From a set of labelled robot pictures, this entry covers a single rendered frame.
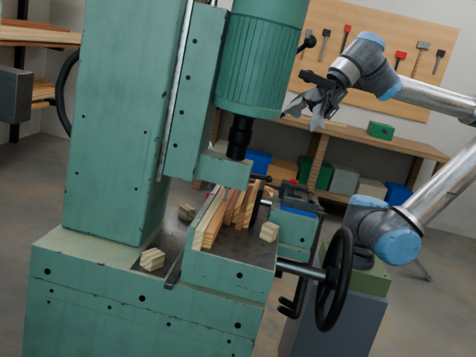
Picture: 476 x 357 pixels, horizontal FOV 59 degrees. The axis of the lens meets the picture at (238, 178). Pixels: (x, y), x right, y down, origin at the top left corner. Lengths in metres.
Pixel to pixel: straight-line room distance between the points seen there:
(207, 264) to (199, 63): 0.46
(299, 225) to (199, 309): 0.35
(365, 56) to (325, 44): 2.98
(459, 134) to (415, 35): 1.08
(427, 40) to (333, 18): 0.90
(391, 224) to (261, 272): 0.74
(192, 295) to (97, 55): 0.60
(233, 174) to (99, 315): 0.48
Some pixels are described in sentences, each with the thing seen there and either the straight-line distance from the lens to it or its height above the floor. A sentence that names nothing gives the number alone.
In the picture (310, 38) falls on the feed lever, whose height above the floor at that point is 1.41.
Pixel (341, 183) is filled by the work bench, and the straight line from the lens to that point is 4.09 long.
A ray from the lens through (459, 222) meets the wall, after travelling 5.05.
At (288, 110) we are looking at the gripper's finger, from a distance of 1.31.
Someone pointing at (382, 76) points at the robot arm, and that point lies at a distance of 1.39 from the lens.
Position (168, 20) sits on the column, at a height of 1.37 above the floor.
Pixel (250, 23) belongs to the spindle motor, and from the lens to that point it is 1.00.
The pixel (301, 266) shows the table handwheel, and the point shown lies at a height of 0.82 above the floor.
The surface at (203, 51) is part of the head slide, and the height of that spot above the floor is 1.32.
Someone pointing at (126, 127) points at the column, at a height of 1.11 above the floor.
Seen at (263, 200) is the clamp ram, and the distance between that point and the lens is 1.20.
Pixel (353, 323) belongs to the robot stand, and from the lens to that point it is 1.82.
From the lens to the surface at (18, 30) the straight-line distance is 3.55.
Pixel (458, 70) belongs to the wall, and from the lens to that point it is 4.66.
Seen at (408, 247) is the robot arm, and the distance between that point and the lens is 1.60.
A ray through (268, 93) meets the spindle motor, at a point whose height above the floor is 1.26.
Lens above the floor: 1.35
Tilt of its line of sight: 17 degrees down
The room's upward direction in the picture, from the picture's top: 13 degrees clockwise
